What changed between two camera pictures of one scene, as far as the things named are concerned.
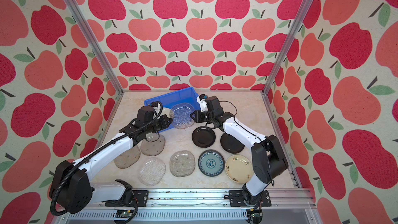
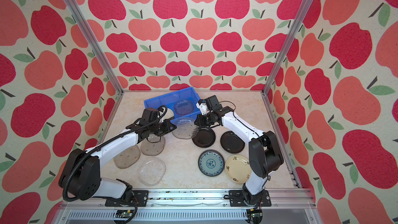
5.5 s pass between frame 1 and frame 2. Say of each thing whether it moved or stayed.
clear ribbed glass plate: moved
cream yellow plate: stayed
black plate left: stayed
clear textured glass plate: stayed
